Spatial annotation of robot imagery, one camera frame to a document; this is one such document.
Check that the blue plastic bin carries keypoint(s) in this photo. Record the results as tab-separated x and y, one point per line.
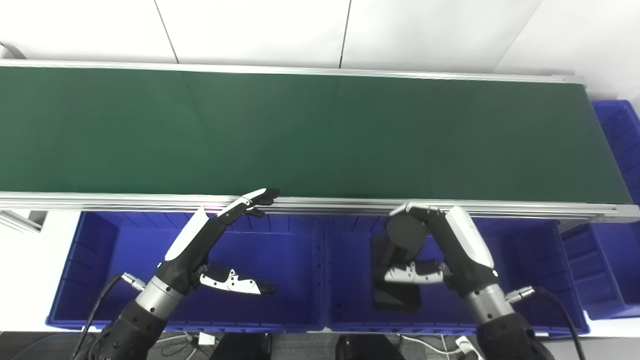
525	270
615	260
115	270

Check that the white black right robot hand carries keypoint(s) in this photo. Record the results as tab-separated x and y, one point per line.
465	250

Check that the grey conveyor support bracket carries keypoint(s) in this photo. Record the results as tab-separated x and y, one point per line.
20	220

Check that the black robot body part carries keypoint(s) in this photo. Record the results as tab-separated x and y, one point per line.
367	349
242	347

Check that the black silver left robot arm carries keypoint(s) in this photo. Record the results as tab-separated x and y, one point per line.
135	320

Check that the white power plug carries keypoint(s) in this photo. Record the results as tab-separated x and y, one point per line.
464	344

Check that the black cylinder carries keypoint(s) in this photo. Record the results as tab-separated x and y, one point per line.
402	240

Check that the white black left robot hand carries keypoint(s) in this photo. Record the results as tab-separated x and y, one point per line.
192	245

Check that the green conveyor belt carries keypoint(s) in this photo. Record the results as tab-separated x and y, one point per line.
350	204
320	135

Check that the white power adapter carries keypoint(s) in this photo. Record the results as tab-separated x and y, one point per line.
206	339

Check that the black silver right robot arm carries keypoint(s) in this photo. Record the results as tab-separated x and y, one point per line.
500	325

